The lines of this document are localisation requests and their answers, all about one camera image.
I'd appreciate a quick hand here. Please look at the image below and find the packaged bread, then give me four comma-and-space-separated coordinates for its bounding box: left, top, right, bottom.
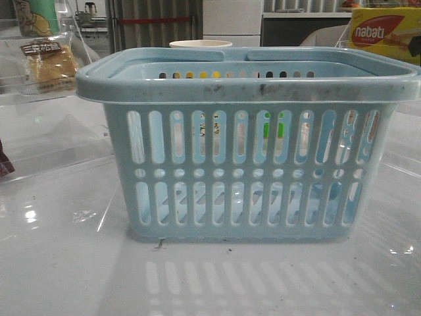
20, 39, 79, 93

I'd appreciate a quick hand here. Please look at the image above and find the light blue plastic basket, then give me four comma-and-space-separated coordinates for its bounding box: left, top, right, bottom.
76, 47, 420, 241

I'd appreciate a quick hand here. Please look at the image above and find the white paper cup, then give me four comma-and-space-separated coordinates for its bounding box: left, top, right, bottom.
169, 39, 233, 49

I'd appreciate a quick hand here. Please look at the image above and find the white drawer cabinet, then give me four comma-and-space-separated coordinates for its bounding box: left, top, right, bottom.
203, 1, 264, 47

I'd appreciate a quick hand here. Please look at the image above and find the clear acrylic tray left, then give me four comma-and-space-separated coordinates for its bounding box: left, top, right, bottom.
1, 19, 112, 182

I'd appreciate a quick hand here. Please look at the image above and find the clear acrylic tray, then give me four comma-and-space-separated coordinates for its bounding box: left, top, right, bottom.
335, 24, 421, 178
1, 19, 112, 182

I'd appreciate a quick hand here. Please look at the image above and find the clear acrylic tray right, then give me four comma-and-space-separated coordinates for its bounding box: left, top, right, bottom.
335, 24, 421, 178

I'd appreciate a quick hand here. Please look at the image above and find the dark red snack packet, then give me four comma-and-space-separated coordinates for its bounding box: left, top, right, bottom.
0, 141, 15, 177

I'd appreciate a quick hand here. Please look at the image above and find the yellow nabati wafer box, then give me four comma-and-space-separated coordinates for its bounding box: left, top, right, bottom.
347, 7, 420, 66

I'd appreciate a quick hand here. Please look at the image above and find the green yellow cartoon package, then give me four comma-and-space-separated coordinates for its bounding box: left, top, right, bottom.
13, 0, 59, 37

